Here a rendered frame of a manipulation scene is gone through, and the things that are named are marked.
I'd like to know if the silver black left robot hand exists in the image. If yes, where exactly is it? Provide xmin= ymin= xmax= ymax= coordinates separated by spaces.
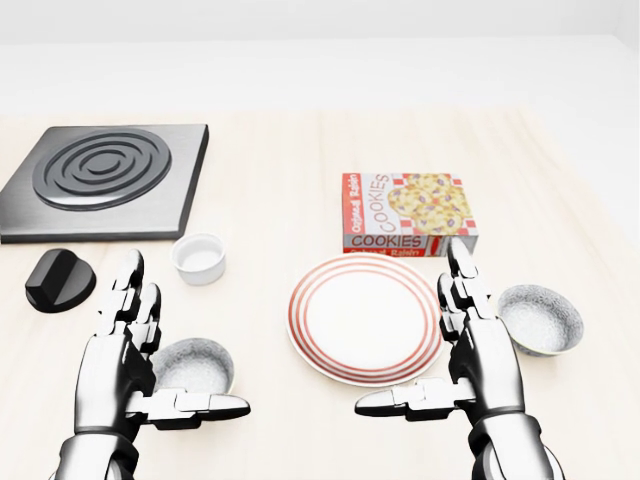
xmin=73 ymin=249 xmax=252 ymax=435

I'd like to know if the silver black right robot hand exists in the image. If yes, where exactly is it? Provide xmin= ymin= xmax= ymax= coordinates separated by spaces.
xmin=354 ymin=238 xmax=526 ymax=432

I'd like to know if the patterned grey white bowl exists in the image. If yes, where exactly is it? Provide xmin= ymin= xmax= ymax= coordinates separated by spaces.
xmin=151 ymin=337 xmax=236 ymax=396
xmin=495 ymin=283 xmax=585 ymax=359

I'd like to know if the white plate with red rings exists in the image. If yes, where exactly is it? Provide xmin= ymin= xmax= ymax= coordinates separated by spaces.
xmin=286 ymin=253 xmax=445 ymax=388

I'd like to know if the flat dark stove plate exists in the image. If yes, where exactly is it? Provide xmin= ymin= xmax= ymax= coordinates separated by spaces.
xmin=0 ymin=124 xmax=210 ymax=245

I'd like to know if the round black stove knob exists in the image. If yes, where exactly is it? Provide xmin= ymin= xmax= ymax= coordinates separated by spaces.
xmin=24 ymin=248 xmax=97 ymax=315

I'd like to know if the small white ramekin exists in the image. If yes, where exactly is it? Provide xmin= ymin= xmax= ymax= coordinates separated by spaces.
xmin=170 ymin=232 xmax=227 ymax=287

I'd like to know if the printed cookies box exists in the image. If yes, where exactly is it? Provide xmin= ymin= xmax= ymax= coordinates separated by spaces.
xmin=342 ymin=172 xmax=480 ymax=258

